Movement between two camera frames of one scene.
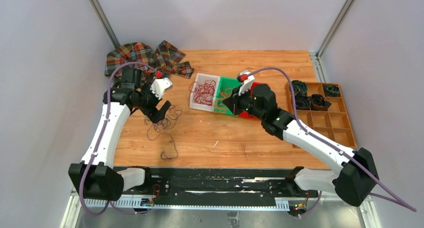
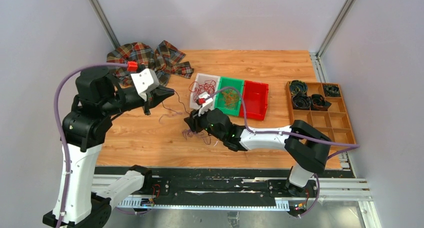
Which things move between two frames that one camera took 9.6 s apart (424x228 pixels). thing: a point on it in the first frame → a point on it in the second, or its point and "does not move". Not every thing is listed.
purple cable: [166, 122] → [188, 133]
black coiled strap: [302, 101] does not move
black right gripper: [232, 102] → [194, 122]
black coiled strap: [300, 87] does not move
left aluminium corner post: [93, 1] does not move
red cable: [204, 93] does not move
